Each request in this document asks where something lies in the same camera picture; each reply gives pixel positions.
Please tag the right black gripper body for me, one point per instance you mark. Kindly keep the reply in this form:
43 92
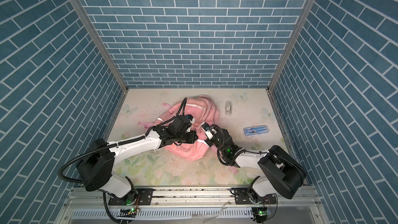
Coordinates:
216 141

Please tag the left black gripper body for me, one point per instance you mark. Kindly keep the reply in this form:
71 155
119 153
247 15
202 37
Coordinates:
185 137

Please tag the pink student backpack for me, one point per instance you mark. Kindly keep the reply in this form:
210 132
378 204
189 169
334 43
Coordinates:
203 109

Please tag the clear plastic eraser case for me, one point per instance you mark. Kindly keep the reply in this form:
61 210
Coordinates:
228 109

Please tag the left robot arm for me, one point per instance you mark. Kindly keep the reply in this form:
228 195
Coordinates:
97 169

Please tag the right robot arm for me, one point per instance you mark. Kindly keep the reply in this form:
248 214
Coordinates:
280 173

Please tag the blue geometry set case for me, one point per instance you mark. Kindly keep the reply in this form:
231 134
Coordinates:
256 130

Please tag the right small circuit board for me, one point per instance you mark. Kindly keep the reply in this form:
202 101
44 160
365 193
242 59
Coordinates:
259 214

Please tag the small circuit board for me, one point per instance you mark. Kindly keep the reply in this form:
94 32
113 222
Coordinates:
259 214
127 213

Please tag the left small circuit board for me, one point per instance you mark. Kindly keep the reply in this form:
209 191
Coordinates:
127 213

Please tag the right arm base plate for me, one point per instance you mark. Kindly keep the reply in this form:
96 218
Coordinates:
245 196

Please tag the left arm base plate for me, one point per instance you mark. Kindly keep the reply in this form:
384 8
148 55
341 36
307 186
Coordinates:
140 196

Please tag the aluminium front rail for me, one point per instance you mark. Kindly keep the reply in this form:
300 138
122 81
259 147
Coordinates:
215 204

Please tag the left corner aluminium post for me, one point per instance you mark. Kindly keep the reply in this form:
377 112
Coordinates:
87 23

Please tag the corner aluminium post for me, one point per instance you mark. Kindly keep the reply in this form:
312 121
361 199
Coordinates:
87 23
308 5

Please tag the right corner aluminium post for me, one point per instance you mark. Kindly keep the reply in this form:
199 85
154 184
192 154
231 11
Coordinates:
308 5

